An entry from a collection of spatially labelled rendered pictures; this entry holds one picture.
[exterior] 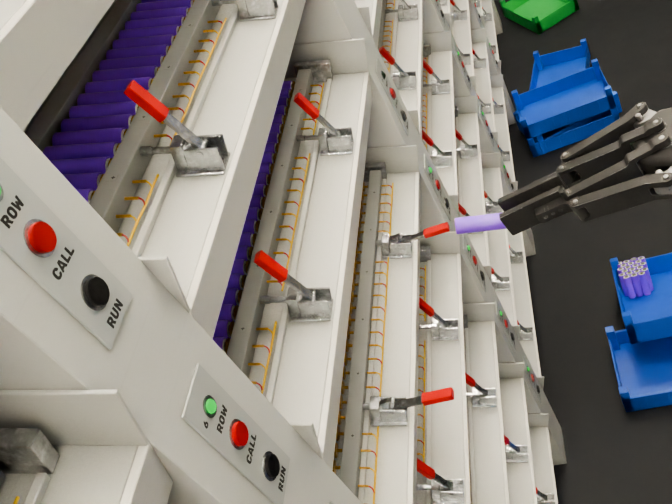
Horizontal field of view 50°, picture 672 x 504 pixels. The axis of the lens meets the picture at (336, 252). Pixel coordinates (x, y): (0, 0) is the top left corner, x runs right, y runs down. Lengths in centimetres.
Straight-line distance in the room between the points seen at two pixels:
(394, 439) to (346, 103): 44
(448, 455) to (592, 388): 96
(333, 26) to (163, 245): 55
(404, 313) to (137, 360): 55
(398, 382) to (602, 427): 106
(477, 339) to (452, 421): 35
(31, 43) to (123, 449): 23
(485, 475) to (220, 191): 77
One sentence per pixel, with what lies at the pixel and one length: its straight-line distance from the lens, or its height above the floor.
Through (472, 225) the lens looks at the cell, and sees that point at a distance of 80.
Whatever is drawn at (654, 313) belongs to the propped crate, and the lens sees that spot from 195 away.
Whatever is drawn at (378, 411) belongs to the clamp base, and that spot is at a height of 96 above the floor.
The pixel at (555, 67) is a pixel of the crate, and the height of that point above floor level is 0.
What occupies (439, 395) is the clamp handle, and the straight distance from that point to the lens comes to 80.
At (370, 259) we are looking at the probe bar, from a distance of 97.
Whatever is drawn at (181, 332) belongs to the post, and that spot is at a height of 131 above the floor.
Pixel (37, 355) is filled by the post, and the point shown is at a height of 140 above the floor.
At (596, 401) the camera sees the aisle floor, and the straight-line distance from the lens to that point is 190.
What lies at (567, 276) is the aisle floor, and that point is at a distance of 217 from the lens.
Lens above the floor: 158
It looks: 37 degrees down
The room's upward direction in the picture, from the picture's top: 33 degrees counter-clockwise
